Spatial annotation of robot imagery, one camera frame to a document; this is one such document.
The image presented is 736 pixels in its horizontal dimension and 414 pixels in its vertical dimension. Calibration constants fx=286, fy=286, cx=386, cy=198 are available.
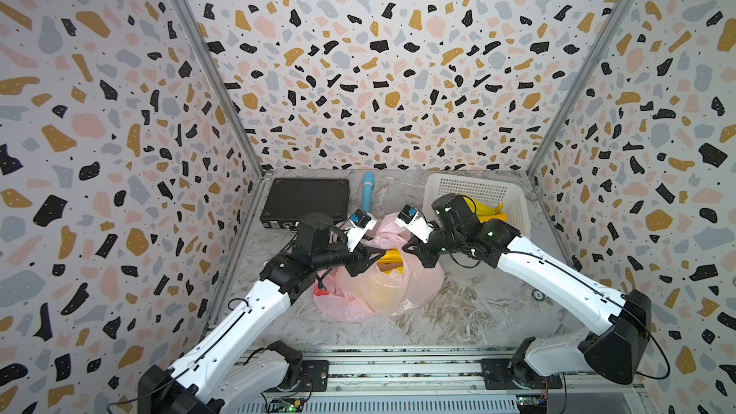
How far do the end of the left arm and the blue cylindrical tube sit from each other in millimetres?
468

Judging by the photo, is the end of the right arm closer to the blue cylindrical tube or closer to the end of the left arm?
the end of the left arm

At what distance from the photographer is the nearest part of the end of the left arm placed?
1.72 ft

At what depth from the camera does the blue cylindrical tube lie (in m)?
1.11
